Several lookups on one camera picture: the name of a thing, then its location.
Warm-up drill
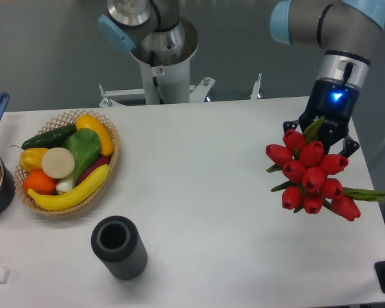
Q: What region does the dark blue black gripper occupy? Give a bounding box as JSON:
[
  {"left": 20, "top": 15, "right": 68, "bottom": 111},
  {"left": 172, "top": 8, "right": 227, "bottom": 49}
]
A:
[{"left": 282, "top": 80, "right": 359, "bottom": 158}]

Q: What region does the red tulip bouquet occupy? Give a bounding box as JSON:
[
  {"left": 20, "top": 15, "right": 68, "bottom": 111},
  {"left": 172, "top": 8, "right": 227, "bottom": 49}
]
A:
[{"left": 266, "top": 117, "right": 385, "bottom": 221}]

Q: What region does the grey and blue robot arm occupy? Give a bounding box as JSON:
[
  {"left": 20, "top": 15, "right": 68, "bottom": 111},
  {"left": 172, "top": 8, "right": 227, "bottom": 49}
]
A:
[{"left": 98, "top": 1, "right": 385, "bottom": 157}]

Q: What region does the dark grey ribbed vase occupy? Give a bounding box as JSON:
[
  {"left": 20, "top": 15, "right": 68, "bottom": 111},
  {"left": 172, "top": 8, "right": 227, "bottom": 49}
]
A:
[{"left": 90, "top": 216, "right": 148, "bottom": 280}]

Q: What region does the purple eggplant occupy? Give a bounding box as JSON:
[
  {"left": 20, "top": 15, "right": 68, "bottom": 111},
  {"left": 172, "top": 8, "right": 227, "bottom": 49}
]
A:
[{"left": 77, "top": 156, "right": 110, "bottom": 184}]

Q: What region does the green bok choy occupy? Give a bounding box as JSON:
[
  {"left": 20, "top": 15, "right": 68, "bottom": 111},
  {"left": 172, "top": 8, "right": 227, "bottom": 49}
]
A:
[{"left": 56, "top": 128, "right": 101, "bottom": 194}]

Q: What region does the yellow squash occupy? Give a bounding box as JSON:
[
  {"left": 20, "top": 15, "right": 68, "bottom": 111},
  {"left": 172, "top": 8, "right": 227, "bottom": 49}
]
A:
[{"left": 76, "top": 114, "right": 114, "bottom": 156}]

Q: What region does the yellow banana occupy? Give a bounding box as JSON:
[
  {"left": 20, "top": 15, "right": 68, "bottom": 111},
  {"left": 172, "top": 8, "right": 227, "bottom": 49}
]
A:
[{"left": 28, "top": 164, "right": 110, "bottom": 211}]

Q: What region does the beige round disc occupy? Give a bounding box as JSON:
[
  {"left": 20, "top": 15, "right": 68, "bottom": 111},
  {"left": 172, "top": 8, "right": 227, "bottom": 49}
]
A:
[{"left": 41, "top": 148, "right": 75, "bottom": 179}]

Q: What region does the green cucumber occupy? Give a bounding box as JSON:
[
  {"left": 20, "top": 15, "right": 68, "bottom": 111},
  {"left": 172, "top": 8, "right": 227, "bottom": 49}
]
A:
[{"left": 12, "top": 125, "right": 76, "bottom": 150}]

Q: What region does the orange fruit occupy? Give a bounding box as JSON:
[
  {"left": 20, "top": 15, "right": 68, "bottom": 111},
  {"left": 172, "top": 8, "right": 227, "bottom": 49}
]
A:
[{"left": 23, "top": 170, "right": 56, "bottom": 195}]

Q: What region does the yellow bell pepper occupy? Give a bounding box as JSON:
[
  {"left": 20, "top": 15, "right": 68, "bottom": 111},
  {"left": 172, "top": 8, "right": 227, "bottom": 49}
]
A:
[{"left": 19, "top": 148, "right": 49, "bottom": 173}]

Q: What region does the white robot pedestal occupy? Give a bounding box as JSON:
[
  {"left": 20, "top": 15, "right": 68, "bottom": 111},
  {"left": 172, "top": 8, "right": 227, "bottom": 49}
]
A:
[{"left": 98, "top": 15, "right": 263, "bottom": 108}]

